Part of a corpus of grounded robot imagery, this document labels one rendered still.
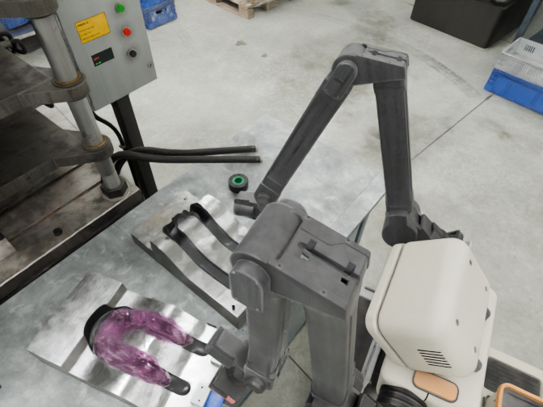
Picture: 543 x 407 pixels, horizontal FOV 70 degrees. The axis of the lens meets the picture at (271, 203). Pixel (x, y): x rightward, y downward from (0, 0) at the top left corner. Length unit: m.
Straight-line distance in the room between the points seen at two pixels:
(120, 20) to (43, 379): 1.14
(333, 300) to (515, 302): 2.23
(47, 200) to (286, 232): 1.43
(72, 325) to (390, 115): 0.98
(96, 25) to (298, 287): 1.25
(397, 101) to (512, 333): 1.86
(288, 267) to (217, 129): 2.78
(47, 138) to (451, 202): 2.36
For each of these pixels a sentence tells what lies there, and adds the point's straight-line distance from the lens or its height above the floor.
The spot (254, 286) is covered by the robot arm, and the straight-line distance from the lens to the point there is 0.38.
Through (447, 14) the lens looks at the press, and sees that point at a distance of 4.87.
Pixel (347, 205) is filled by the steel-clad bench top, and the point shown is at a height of 0.80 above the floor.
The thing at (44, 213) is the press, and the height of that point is 0.79.
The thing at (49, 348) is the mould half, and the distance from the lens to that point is 1.23.
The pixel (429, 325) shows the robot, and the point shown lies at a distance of 0.66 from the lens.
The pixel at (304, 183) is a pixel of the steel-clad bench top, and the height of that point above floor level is 0.80.
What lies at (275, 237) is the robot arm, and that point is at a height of 1.63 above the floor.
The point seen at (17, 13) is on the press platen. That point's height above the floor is 1.51.
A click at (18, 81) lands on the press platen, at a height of 1.29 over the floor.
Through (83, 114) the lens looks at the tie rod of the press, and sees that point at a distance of 1.40.
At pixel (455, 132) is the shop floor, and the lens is 3.44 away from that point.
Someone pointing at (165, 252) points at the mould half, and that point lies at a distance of 1.25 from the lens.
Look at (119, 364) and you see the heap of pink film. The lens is 1.14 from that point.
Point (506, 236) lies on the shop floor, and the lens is 2.83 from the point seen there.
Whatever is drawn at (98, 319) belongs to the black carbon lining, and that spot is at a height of 0.87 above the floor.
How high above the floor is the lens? 1.94
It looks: 50 degrees down
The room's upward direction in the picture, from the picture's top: 2 degrees clockwise
